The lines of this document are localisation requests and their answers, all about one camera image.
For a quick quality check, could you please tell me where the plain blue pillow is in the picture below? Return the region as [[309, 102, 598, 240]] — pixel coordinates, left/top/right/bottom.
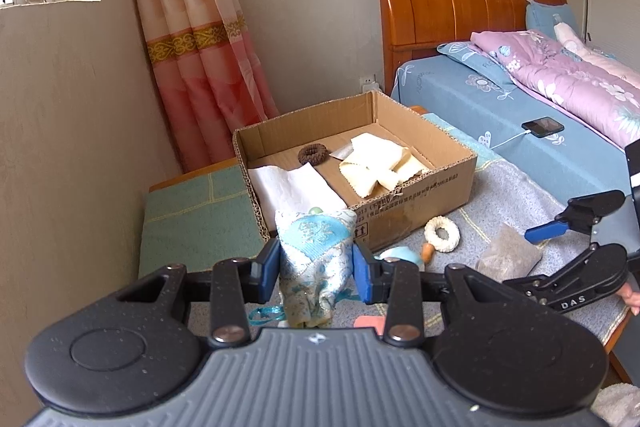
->
[[525, 0, 581, 40]]

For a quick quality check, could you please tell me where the teal tassel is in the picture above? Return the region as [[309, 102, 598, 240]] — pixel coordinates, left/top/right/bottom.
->
[[248, 306, 288, 327]]

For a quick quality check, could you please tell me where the white hair scrunchie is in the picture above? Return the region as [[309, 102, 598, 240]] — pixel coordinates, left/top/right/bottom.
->
[[424, 216, 460, 254]]

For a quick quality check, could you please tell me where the white cloth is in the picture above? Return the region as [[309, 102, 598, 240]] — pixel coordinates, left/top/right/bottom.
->
[[247, 165, 351, 228]]

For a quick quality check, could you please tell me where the brown hair scrunchie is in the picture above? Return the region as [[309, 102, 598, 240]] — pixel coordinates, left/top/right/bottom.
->
[[298, 143, 329, 166]]

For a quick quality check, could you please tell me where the pale yellow cloth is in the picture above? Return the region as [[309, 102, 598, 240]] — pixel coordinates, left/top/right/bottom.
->
[[339, 133, 435, 198]]

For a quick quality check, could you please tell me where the blue floral pillow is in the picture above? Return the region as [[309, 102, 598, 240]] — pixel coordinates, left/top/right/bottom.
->
[[437, 38, 518, 85]]

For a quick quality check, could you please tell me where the white towel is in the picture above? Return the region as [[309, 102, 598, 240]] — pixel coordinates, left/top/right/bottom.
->
[[592, 382, 640, 427]]

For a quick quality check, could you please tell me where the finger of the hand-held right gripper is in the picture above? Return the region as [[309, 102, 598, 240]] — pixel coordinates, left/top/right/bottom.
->
[[524, 189, 627, 244], [501, 244, 601, 305]]

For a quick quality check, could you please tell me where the cardboard box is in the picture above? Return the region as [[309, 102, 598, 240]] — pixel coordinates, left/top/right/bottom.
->
[[232, 89, 478, 253]]

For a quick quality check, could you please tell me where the white and blue plush toy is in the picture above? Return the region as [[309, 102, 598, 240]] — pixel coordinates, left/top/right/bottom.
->
[[377, 246, 426, 273]]

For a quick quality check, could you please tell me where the black smartphone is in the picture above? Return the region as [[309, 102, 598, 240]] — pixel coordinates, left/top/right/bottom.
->
[[521, 117, 565, 138]]

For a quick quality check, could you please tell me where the blue patterned sachet pouch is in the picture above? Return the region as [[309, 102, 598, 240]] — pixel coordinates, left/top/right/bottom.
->
[[274, 207, 358, 329]]

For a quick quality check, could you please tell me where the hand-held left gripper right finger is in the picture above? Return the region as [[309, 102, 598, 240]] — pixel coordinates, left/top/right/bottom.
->
[[351, 243, 508, 349]]

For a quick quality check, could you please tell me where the pink soft pad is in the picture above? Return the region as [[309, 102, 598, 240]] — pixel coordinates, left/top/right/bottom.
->
[[354, 316, 388, 337]]

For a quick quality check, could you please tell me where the white charging cable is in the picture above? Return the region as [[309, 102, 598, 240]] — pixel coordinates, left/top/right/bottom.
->
[[489, 129, 526, 151]]

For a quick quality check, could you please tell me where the blue floral bed sheet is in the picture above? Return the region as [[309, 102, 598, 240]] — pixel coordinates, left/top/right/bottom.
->
[[390, 52, 640, 202]]

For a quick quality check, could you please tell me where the grey sachet pouch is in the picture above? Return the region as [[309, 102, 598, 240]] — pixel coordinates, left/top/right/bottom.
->
[[475, 237, 544, 284]]

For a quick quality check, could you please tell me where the pink patterned curtain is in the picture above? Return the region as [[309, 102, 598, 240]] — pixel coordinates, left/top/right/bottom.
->
[[125, 0, 281, 172]]

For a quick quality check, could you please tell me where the wooden low table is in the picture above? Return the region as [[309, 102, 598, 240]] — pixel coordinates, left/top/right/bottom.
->
[[149, 106, 633, 383]]

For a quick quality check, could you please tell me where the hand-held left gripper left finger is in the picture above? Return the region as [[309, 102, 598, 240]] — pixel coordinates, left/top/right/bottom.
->
[[115, 238, 282, 344]]

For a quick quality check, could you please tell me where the person's right hand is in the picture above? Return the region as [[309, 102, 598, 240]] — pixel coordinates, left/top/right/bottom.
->
[[617, 284, 640, 315]]

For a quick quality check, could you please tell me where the pale pink pillow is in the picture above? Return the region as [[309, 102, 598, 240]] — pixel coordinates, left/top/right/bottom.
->
[[552, 22, 640, 75]]

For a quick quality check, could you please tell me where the pink floral quilt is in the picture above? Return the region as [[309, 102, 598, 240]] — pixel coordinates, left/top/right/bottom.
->
[[470, 28, 640, 150]]

